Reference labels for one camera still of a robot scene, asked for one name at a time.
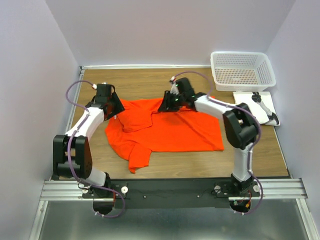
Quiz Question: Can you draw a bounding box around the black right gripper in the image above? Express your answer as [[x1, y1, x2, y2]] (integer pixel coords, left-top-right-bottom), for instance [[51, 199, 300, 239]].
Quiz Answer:
[[156, 90, 185, 113]]

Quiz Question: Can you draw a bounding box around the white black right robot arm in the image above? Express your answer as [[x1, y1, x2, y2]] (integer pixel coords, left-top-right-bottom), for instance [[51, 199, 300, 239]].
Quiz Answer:
[[158, 77, 261, 196]]

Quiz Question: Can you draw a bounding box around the aluminium front frame rail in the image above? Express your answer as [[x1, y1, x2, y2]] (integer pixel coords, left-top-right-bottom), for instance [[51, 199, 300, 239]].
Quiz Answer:
[[40, 178, 308, 201]]

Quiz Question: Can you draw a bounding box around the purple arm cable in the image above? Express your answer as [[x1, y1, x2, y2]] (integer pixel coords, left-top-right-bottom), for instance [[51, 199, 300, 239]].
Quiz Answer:
[[169, 70, 264, 216], [65, 80, 126, 220]]

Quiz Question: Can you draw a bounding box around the orange t shirt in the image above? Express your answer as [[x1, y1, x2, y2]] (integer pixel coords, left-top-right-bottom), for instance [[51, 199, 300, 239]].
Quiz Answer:
[[105, 98, 225, 174]]

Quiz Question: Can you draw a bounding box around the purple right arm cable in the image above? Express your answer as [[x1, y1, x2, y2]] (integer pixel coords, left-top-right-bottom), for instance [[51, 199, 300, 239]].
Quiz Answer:
[[169, 70, 264, 216]]

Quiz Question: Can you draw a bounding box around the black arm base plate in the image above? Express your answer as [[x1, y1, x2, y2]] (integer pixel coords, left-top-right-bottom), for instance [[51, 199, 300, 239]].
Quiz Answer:
[[82, 177, 261, 216]]

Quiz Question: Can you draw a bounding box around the white plastic mesh basket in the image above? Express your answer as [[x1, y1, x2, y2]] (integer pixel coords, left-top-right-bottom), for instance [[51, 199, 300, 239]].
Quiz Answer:
[[210, 51, 276, 92]]

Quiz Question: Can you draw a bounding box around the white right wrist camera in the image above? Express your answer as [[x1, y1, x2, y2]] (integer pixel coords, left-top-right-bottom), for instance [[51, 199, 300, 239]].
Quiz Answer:
[[169, 76, 179, 95]]

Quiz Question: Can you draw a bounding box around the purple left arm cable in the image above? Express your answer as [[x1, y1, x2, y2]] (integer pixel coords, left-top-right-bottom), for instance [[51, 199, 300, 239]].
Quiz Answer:
[[65, 80, 126, 220]]

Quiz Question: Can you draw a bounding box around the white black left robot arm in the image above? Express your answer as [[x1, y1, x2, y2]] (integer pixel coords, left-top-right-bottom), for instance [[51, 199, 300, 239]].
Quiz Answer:
[[53, 83, 125, 198]]

